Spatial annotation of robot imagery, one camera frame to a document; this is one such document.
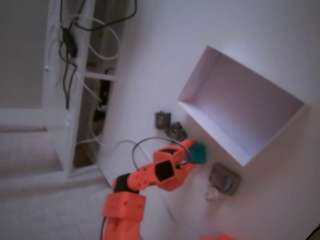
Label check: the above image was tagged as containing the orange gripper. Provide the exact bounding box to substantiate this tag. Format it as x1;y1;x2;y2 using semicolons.
152;139;198;192

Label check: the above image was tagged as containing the green cube box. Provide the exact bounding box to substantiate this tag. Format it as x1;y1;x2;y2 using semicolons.
189;142;208;165

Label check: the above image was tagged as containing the white cardboard bin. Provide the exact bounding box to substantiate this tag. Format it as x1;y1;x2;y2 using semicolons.
176;44;311;167

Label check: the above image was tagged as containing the black clear-lid case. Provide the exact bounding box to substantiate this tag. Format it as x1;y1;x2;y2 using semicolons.
166;121;188;141
154;111;172;130

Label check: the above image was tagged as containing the grey translucent box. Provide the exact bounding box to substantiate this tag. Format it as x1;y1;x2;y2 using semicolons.
208;162;242;196

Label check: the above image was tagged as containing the small white bear figurine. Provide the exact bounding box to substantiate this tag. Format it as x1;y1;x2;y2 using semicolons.
204;186;222;202

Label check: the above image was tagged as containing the thin robot wire loop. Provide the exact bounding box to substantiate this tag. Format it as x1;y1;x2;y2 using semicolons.
131;137;192;173

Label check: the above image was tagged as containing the long white cable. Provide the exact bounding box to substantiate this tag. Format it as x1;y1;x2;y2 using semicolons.
109;139;183;240

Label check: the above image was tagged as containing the curved white cable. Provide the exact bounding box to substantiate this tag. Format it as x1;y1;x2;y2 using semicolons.
74;119;105;146

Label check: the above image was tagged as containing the straight white cable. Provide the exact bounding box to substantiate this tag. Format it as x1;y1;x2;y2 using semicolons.
74;72;103;103

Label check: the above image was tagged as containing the looped white cable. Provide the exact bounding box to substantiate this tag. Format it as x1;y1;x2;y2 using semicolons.
72;14;121;61

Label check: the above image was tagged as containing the white shelf frame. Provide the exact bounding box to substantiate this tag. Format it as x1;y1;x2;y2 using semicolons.
0;0;128;180

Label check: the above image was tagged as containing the black cable with adapter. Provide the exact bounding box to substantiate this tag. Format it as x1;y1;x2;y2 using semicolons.
58;0;138;110

